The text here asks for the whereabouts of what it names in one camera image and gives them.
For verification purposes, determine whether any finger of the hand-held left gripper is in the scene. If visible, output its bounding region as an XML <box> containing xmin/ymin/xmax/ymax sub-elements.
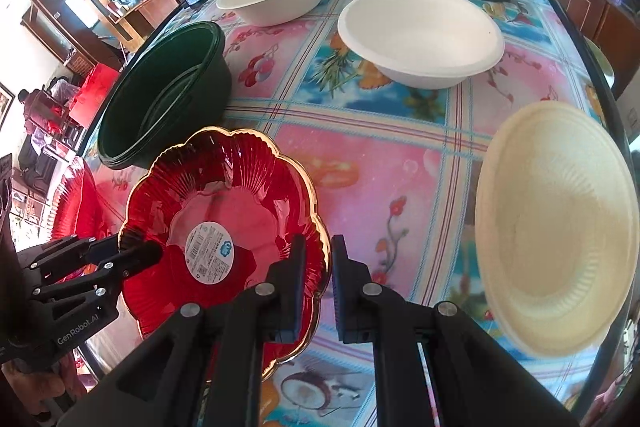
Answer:
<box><xmin>30</xmin><ymin>241</ymin><xmax>164</xmax><ymax>305</ymax></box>
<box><xmin>16</xmin><ymin>234</ymin><xmax>122</xmax><ymax>281</ymax></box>

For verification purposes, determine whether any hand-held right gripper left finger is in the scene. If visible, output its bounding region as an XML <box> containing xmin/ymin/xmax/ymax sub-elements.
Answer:
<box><xmin>61</xmin><ymin>234</ymin><xmax>308</xmax><ymax>427</ymax></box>

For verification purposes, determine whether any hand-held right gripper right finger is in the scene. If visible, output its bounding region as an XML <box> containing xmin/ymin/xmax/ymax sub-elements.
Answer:
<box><xmin>331</xmin><ymin>234</ymin><xmax>581</xmax><ymax>427</ymax></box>

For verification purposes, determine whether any dark green plastic bowl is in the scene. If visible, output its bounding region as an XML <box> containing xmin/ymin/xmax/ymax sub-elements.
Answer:
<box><xmin>96</xmin><ymin>21</ymin><xmax>233</xmax><ymax>170</ymax></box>

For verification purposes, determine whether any cream disposable bowl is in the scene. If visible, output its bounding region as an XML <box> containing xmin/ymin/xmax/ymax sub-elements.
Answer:
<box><xmin>474</xmin><ymin>101</ymin><xmax>632</xmax><ymax>358</ymax></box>

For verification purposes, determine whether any person's left hand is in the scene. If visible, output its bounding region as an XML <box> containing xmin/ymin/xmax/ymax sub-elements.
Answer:
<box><xmin>0</xmin><ymin>357</ymin><xmax>69</xmax><ymax>408</ymax></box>

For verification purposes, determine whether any fruit print tablecloth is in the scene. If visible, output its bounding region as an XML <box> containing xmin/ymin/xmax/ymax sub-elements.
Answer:
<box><xmin>75</xmin><ymin>0</ymin><xmax>618</xmax><ymax>427</ymax></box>

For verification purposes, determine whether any red gift bag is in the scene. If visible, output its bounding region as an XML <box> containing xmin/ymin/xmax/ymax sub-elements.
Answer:
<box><xmin>70</xmin><ymin>62</ymin><xmax>121</xmax><ymax>128</ymax></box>

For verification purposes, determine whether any wooden counter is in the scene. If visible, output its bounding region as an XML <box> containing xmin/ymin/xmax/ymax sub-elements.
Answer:
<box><xmin>105</xmin><ymin>0</ymin><xmax>203</xmax><ymax>38</ymax></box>

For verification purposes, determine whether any pale bowl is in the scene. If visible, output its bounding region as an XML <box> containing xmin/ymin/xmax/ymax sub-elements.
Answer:
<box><xmin>582</xmin><ymin>36</ymin><xmax>617</xmax><ymax>88</ymax></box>

